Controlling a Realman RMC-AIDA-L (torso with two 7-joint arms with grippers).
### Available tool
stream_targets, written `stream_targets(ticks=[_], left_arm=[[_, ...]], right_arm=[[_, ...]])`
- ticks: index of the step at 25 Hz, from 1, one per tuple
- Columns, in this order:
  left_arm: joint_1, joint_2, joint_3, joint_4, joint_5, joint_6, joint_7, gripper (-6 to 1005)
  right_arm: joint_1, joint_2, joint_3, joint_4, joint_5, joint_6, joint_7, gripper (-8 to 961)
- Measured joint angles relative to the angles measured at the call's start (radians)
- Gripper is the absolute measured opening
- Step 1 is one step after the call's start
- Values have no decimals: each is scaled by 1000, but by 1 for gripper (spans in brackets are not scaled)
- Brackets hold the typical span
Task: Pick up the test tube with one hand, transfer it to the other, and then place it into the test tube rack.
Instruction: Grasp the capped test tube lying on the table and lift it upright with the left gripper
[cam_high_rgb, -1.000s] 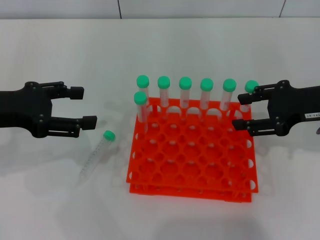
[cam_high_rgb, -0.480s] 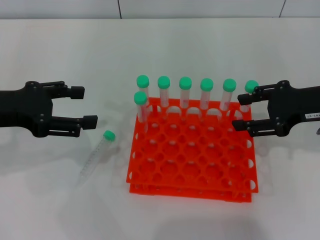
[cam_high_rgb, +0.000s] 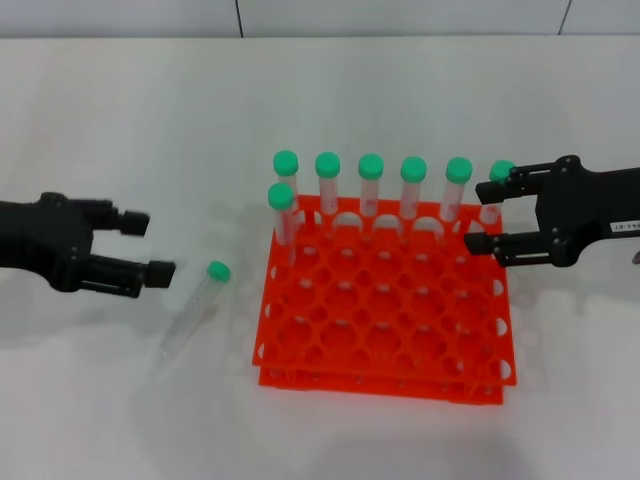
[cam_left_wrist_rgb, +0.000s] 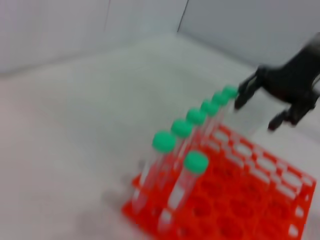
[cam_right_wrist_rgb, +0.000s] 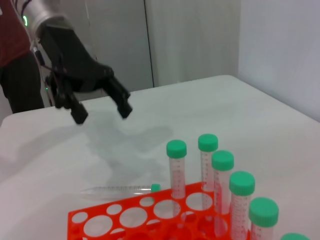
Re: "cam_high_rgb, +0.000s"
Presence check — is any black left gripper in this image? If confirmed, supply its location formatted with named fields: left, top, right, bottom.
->
left=0, top=192, right=178, bottom=300

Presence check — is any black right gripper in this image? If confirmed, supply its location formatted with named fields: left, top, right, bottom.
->
left=464, top=155, right=640, bottom=269

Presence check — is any clear graduated tube green cap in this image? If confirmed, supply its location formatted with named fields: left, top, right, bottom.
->
left=153, top=260, right=233, bottom=372

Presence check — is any clear test tube green cap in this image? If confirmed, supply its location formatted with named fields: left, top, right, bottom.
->
left=314, top=151, right=343, bottom=234
left=272, top=149, right=303, bottom=231
left=477, top=159, right=517, bottom=241
left=399, top=156, right=428, bottom=236
left=267, top=182, right=300, bottom=266
left=357, top=153, right=386, bottom=236
left=438, top=157, right=474, bottom=236

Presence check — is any orange plastic test tube rack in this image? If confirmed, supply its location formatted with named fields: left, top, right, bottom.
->
left=251, top=193, right=518, bottom=405

